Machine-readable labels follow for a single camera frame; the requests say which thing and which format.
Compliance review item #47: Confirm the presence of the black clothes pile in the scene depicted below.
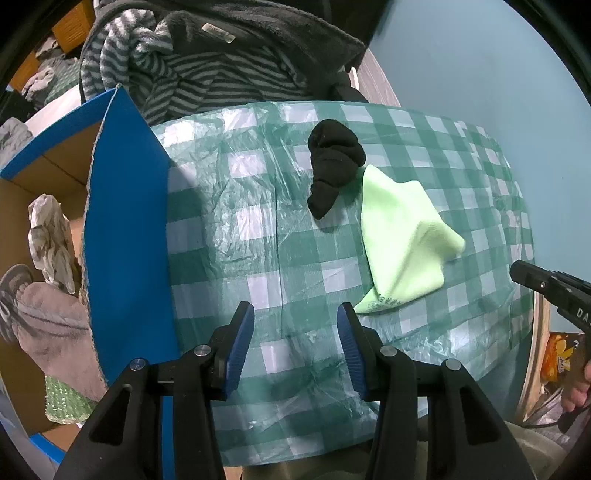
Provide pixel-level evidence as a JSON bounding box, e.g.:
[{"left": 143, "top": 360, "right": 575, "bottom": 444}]
[{"left": 0, "top": 90, "right": 38, "bottom": 121}]

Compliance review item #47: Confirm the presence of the grey sock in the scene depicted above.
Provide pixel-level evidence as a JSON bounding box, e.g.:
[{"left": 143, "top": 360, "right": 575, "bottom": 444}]
[{"left": 11, "top": 281, "right": 109, "bottom": 402}]

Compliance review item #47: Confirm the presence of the blue cardboard box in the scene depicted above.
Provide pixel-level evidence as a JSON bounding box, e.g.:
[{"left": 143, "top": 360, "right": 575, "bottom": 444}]
[{"left": 0, "top": 85, "right": 181, "bottom": 467}]

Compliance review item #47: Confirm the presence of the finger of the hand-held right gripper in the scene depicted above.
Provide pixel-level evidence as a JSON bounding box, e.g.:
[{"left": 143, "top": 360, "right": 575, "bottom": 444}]
[{"left": 510, "top": 260, "right": 561, "bottom": 301}]

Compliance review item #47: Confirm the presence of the white glove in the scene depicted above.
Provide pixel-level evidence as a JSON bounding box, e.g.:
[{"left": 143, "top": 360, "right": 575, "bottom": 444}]
[{"left": 28, "top": 194, "right": 79, "bottom": 296}]

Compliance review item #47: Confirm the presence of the clear plastic bag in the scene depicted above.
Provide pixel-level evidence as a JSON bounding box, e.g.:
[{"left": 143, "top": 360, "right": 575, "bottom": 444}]
[{"left": 526, "top": 385, "right": 583, "bottom": 448}]

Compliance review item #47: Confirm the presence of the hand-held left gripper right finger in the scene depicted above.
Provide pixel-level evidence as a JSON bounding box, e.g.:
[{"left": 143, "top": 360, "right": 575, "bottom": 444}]
[{"left": 336, "top": 302, "right": 532, "bottom": 480}]

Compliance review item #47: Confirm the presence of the dark grey fleece robe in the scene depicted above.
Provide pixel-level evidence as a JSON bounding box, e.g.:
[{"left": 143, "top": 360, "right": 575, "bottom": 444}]
[{"left": 95, "top": 0, "right": 368, "bottom": 93}]

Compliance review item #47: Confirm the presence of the person's right hand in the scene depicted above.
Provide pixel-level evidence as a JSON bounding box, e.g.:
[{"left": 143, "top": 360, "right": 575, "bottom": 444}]
[{"left": 560, "top": 357, "right": 591, "bottom": 414}]

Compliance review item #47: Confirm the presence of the grey clothes pile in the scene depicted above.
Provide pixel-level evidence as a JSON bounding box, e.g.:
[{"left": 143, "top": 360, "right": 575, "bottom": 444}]
[{"left": 23, "top": 39, "right": 63, "bottom": 95}]

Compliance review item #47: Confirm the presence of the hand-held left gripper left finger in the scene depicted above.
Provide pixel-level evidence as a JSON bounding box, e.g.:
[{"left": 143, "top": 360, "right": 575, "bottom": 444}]
[{"left": 53, "top": 301, "right": 256, "bottom": 480}]

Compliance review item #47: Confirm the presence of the black sock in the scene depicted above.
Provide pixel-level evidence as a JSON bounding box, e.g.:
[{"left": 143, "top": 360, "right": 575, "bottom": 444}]
[{"left": 307, "top": 119, "right": 368, "bottom": 220}]

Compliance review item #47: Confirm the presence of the white pillow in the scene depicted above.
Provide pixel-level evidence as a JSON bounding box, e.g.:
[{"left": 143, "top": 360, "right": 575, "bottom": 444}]
[{"left": 23, "top": 90, "right": 100, "bottom": 134}]

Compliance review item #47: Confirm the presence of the grey puffer jacket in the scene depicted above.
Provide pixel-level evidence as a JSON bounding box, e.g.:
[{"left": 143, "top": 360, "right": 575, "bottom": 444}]
[{"left": 0, "top": 117, "right": 33, "bottom": 158}]

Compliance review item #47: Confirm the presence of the white blue sock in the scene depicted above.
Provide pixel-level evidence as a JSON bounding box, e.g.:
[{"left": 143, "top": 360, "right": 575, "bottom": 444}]
[{"left": 0, "top": 264, "right": 35, "bottom": 344}]

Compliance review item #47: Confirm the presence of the orange snack bag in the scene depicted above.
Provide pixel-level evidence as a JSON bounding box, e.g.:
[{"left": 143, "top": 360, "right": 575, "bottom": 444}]
[{"left": 540, "top": 332, "right": 583, "bottom": 384}]

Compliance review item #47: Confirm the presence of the green sparkly sponge cloth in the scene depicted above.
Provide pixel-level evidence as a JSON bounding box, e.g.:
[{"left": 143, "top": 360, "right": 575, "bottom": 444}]
[{"left": 45, "top": 375, "right": 100, "bottom": 424}]

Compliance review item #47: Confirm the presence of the black cable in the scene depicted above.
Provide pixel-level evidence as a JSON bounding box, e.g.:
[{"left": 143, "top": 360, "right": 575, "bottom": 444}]
[{"left": 524, "top": 408, "right": 573, "bottom": 432}]

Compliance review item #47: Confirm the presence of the wooden louvred wardrobe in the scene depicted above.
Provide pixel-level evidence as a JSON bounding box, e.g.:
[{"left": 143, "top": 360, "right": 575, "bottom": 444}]
[{"left": 9, "top": 0, "right": 98, "bottom": 93}]

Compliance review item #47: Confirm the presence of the light green microfibre cloth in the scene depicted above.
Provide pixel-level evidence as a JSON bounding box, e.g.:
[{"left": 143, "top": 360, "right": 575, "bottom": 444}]
[{"left": 353, "top": 165, "right": 466, "bottom": 315}]

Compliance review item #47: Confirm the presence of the green checked plastic tablecloth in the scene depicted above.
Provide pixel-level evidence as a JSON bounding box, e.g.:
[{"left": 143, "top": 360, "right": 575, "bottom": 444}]
[{"left": 150, "top": 99, "right": 536, "bottom": 467}]

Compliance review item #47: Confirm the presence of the green checked blanket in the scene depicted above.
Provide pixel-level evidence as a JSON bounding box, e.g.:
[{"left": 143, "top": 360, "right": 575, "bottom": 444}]
[{"left": 44, "top": 58, "right": 84, "bottom": 104}]

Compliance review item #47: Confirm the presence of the grey striped fleece robe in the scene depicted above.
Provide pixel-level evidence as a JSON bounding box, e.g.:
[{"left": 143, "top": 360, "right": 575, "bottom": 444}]
[{"left": 81, "top": 7, "right": 333, "bottom": 125}]

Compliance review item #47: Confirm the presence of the black hanging coat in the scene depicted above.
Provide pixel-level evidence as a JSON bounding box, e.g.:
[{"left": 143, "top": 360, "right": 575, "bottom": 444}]
[{"left": 360, "top": 0, "right": 393, "bottom": 44}]

